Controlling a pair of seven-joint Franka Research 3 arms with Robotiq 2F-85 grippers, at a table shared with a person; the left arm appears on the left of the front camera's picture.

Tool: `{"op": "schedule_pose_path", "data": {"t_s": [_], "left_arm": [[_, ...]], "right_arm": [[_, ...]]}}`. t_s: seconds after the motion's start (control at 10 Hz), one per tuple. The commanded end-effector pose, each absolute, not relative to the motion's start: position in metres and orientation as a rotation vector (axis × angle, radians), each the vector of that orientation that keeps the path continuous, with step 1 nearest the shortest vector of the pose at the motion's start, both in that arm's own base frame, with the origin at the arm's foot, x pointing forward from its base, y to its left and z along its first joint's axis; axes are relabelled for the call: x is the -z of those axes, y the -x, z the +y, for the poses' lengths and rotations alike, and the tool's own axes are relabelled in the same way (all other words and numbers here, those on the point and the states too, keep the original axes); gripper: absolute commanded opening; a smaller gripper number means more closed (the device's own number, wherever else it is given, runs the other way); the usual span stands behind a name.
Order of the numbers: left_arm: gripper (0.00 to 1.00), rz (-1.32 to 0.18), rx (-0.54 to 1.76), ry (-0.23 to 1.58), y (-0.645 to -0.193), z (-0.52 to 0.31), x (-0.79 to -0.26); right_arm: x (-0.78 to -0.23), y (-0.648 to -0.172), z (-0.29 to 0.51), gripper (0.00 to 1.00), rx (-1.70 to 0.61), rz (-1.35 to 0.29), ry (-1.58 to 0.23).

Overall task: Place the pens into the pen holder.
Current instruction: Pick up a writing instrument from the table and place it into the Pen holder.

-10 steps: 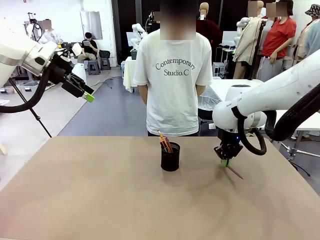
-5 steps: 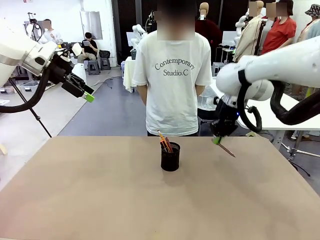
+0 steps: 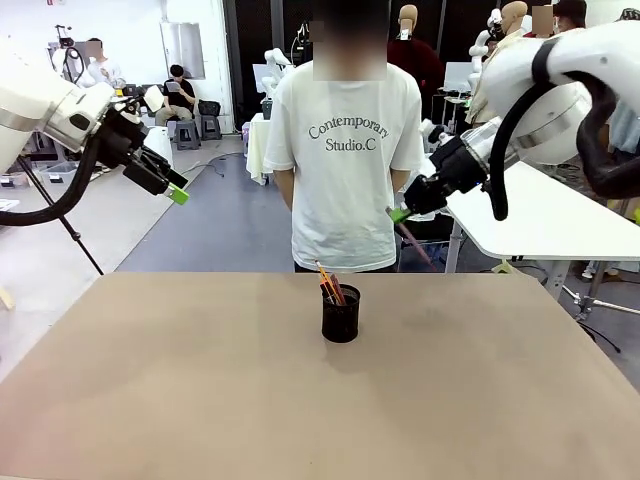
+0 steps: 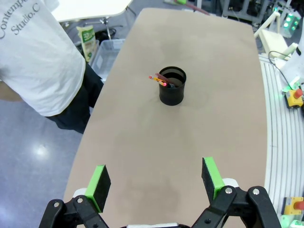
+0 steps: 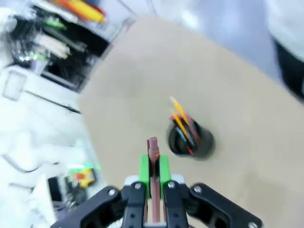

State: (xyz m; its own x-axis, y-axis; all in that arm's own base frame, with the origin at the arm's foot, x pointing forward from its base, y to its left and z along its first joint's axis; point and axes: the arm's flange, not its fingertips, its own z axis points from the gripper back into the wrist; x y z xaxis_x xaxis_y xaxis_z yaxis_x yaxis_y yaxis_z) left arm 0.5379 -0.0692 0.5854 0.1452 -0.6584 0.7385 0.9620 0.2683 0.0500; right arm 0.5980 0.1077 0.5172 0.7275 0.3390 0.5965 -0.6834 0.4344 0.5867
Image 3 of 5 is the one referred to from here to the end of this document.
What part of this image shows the black tripod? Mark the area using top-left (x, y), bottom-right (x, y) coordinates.
top-left (17, 154), bottom-right (105, 276)

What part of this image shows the seated person in white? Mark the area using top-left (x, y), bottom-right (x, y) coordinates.
top-left (82, 38), bottom-right (126, 89)

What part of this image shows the mannequin with beige jacket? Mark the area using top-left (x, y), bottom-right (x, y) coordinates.
top-left (467, 0), bottom-right (532, 126)

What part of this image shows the grey wall panel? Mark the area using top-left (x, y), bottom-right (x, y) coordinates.
top-left (160, 22), bottom-right (206, 80)

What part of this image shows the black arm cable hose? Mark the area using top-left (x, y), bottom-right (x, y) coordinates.
top-left (487, 72), bottom-right (640, 222)
top-left (0, 134), bottom-right (104, 226)

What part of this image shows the orange pencil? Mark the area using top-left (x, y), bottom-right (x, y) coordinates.
top-left (319, 277), bottom-right (343, 305)

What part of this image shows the mannequin in dark red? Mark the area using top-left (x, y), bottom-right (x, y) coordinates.
top-left (387, 3), bottom-right (445, 121)

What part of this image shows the clear plastic storage bin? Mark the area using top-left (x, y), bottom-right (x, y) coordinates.
top-left (37, 160), bottom-right (84, 184)

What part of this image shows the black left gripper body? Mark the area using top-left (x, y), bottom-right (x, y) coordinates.
top-left (97, 107), bottom-right (149, 169)

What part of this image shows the yellow pencil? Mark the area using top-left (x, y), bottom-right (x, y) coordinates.
top-left (313, 259), bottom-right (337, 301)

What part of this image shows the seated person in black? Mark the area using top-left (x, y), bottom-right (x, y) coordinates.
top-left (155, 63), bottom-right (197, 126)

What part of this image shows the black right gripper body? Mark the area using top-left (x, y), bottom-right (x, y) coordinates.
top-left (429, 134), bottom-right (489, 199)

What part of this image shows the person in white t-shirt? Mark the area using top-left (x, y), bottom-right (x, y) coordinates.
top-left (263, 0), bottom-right (424, 274)

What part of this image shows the black mesh pen holder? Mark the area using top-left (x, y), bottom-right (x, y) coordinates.
top-left (321, 284), bottom-right (362, 344)

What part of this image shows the white air purifier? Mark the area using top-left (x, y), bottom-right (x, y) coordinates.
top-left (144, 126), bottom-right (175, 172)

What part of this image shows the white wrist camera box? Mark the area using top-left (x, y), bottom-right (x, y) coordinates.
top-left (142, 85), bottom-right (166, 113)
top-left (418, 118), bottom-right (451, 149)

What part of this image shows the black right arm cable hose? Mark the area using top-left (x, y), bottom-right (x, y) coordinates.
top-left (487, 72), bottom-right (640, 222)

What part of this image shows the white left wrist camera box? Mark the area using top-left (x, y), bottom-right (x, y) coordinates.
top-left (142, 85), bottom-right (166, 113)

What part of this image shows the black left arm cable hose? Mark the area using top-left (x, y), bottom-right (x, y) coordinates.
top-left (0, 134), bottom-right (104, 226)

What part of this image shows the dark grey plastic stool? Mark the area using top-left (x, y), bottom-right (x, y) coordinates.
top-left (199, 115), bottom-right (224, 141)
top-left (174, 121), bottom-right (202, 151)

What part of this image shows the white folding table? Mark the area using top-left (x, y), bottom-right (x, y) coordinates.
top-left (447, 159), bottom-right (640, 261)

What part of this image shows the maroon pen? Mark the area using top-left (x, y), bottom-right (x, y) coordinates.
top-left (385, 206), bottom-right (438, 274)

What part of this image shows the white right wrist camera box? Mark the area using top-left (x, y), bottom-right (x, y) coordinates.
top-left (418, 118), bottom-right (451, 149)

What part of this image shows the table with white cloth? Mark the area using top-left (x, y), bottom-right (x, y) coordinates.
top-left (246, 112), bottom-right (274, 186)

